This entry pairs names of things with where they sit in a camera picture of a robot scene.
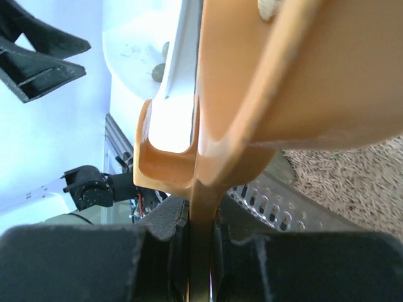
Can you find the beige pellet litter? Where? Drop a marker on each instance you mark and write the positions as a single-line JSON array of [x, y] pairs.
[[363, 185]]

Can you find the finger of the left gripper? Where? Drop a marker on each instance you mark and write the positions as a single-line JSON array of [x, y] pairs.
[[31, 75], [44, 38]]

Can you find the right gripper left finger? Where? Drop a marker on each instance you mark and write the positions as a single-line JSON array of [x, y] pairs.
[[161, 264]]

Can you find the orange litter scoop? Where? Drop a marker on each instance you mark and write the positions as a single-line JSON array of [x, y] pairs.
[[322, 75]]

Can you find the dark grey litter box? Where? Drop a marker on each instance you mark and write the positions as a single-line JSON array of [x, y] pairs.
[[287, 210]]

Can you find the grey-green litter clump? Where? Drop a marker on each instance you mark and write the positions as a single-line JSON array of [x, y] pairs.
[[268, 8], [281, 168], [158, 72], [165, 50]]

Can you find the white plastic tray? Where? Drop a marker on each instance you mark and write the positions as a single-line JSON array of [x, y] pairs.
[[133, 35]]

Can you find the aluminium front rail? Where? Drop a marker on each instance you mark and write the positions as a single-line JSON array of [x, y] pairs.
[[116, 145]]

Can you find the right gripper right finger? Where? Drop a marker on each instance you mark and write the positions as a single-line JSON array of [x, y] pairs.
[[236, 274]]

